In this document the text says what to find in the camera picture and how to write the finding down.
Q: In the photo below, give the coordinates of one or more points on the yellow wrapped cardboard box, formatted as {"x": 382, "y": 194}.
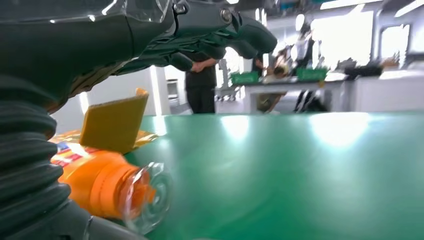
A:
{"x": 112, "y": 122}

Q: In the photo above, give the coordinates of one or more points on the orange plastic bottle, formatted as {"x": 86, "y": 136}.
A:
{"x": 99, "y": 185}

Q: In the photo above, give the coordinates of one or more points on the green crate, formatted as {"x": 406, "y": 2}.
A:
{"x": 244, "y": 78}
{"x": 311, "y": 74}

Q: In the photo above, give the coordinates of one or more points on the white table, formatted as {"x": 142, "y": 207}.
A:
{"x": 288, "y": 87}

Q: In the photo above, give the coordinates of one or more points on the green table mat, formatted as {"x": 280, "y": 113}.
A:
{"x": 281, "y": 182}

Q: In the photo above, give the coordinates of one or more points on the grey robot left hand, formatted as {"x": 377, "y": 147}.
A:
{"x": 99, "y": 36}

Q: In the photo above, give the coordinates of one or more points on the white counter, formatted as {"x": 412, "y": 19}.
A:
{"x": 387, "y": 92}

